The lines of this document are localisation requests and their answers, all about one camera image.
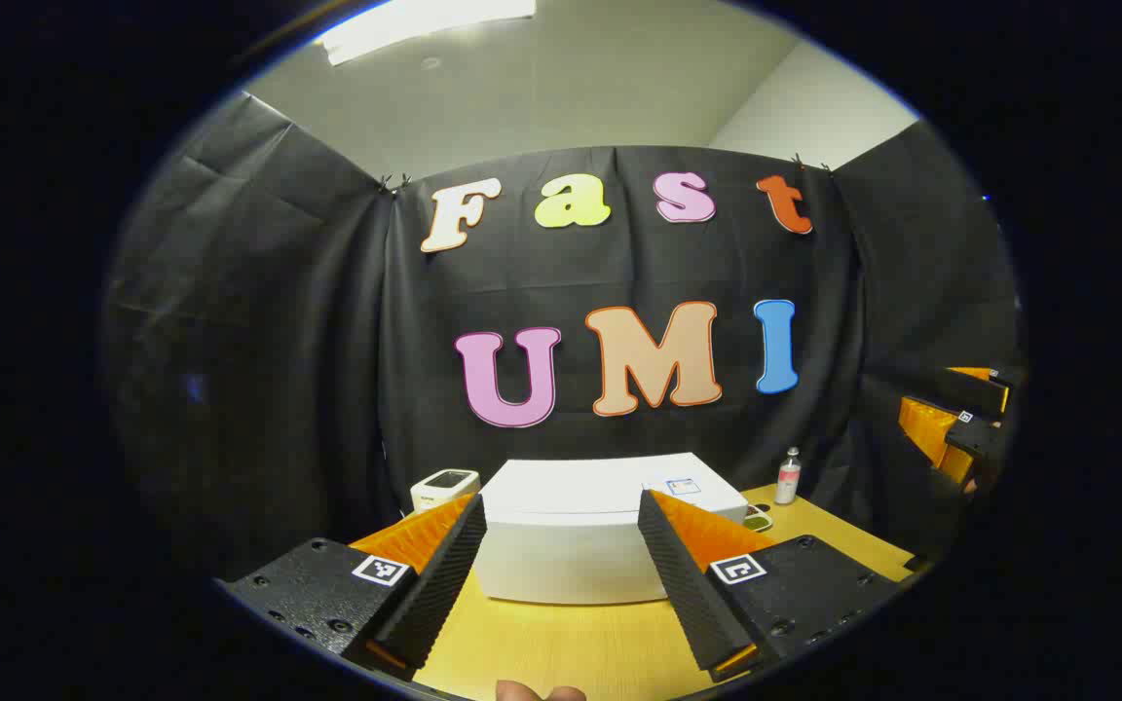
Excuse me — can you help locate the white microwave oven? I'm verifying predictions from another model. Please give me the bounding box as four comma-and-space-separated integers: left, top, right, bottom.
475, 452, 749, 607

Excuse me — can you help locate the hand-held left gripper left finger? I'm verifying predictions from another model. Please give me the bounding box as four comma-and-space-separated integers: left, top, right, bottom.
215, 492, 489, 683

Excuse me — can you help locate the ceiling light panel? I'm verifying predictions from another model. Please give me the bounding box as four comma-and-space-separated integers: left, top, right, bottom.
313, 0, 538, 67

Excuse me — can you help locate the small pink label bottle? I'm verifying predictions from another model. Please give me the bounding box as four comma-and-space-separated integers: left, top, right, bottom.
775, 447, 803, 505

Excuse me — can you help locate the white toaster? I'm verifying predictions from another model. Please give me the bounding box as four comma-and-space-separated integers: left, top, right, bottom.
410, 468, 481, 515

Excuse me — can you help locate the black backdrop cloth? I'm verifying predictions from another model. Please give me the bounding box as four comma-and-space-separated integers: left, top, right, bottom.
103, 92, 1025, 585

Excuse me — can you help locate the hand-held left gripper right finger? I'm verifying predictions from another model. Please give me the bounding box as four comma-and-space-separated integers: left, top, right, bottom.
637, 489, 917, 683

